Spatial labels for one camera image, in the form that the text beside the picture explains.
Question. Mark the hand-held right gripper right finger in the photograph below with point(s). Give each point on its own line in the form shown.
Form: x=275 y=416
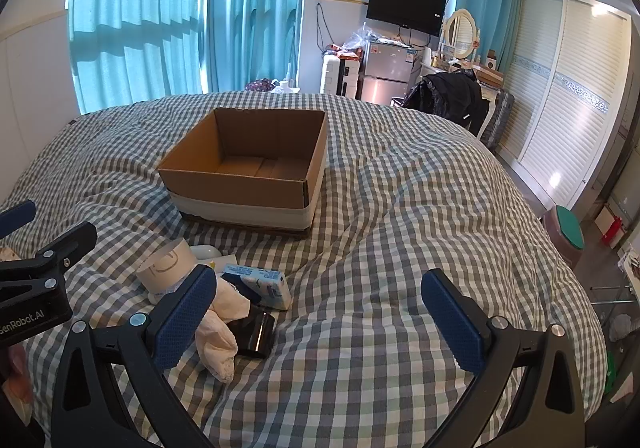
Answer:
x=452 y=328

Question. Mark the brown cardboard box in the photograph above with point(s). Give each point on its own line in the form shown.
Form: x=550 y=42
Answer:
x=240 y=188

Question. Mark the red flat box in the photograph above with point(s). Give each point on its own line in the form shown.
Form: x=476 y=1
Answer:
x=611 y=228

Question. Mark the black wallet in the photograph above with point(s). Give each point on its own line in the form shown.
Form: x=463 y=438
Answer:
x=255 y=334

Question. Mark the wide teal curtain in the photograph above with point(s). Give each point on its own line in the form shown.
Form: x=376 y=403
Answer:
x=140 y=18

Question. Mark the silver suitcase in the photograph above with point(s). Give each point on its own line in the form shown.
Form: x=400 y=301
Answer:
x=500 y=118

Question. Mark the black jacket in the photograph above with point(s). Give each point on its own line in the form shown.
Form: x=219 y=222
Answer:
x=450 y=95

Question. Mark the narrow teal curtain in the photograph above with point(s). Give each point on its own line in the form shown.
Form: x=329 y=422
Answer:
x=255 y=3

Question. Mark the black wall television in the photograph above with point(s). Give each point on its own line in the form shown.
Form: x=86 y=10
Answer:
x=405 y=5

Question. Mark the grey checked blanket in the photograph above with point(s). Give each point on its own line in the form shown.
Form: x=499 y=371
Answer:
x=400 y=208

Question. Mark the white paper towel roll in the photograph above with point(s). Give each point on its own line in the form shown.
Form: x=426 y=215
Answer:
x=427 y=56

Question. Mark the silver fridge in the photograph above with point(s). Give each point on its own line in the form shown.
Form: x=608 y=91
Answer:
x=387 y=73

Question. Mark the white plastic bottle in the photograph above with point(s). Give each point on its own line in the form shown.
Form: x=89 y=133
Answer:
x=165 y=268

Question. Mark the brown wooden box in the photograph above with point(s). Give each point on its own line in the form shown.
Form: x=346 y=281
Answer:
x=490 y=74

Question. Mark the blue white tissue packet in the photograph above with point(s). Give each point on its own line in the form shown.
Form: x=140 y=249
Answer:
x=267 y=282

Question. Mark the pink stool with green top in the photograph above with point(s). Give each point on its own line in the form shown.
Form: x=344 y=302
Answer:
x=569 y=233

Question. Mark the dark chair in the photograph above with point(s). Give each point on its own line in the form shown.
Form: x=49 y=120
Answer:
x=397 y=102

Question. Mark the white slatted wardrobe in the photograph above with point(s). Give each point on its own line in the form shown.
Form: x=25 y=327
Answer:
x=565 y=93

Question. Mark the white earbuds case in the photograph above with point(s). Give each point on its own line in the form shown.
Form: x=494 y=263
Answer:
x=205 y=252

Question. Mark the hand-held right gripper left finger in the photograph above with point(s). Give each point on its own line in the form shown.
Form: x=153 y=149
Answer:
x=185 y=318

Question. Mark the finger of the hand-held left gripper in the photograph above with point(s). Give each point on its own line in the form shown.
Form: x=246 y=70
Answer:
x=17 y=219
x=72 y=240

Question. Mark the oval white-framed mirror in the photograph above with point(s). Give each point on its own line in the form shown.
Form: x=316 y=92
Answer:
x=461 y=34

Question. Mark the white plastic jug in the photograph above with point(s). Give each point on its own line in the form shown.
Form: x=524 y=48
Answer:
x=285 y=87

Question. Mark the floral bag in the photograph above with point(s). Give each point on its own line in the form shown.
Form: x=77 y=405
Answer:
x=259 y=86

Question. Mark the white suitcase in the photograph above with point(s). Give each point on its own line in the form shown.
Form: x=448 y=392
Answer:
x=340 y=75

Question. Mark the clear plastic bag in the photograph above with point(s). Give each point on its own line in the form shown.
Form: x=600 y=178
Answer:
x=362 y=38

